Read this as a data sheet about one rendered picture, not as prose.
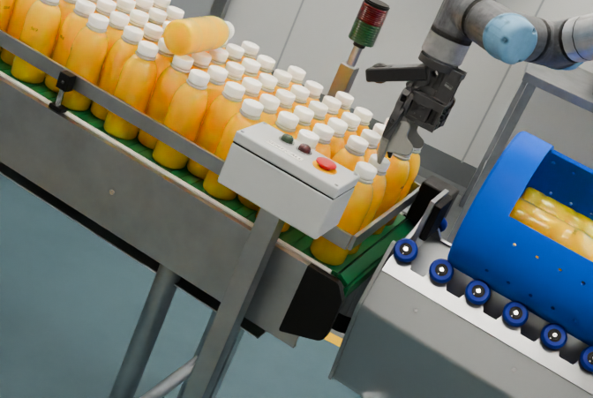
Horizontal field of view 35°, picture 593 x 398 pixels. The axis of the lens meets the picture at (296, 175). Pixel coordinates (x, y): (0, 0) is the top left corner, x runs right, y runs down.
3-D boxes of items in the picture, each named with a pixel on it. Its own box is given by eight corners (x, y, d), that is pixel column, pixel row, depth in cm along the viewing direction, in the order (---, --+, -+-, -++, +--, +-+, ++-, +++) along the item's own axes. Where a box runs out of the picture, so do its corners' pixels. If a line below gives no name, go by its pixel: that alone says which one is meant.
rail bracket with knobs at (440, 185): (428, 240, 197) (449, 199, 193) (399, 223, 199) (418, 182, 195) (441, 228, 205) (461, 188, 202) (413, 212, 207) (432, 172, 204)
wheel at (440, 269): (459, 268, 168) (458, 271, 170) (439, 252, 170) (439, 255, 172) (443, 286, 168) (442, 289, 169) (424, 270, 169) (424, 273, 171)
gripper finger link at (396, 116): (386, 139, 163) (410, 94, 162) (379, 136, 164) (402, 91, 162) (393, 140, 168) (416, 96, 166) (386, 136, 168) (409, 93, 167)
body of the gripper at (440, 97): (430, 136, 162) (460, 74, 158) (386, 114, 165) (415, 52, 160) (441, 129, 169) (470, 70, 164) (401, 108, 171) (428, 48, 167)
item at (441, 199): (414, 262, 177) (441, 206, 173) (402, 255, 178) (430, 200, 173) (429, 247, 186) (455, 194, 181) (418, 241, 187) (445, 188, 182)
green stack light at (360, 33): (367, 48, 212) (376, 28, 210) (343, 36, 214) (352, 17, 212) (377, 46, 218) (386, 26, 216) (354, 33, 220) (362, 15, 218)
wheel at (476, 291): (496, 294, 166) (495, 296, 168) (481, 274, 168) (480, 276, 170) (476, 307, 166) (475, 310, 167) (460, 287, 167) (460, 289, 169)
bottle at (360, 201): (313, 266, 168) (354, 177, 161) (303, 244, 173) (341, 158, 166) (348, 272, 170) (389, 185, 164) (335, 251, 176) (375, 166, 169)
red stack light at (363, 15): (376, 28, 210) (383, 12, 209) (352, 16, 212) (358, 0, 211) (386, 26, 216) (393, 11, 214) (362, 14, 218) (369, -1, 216)
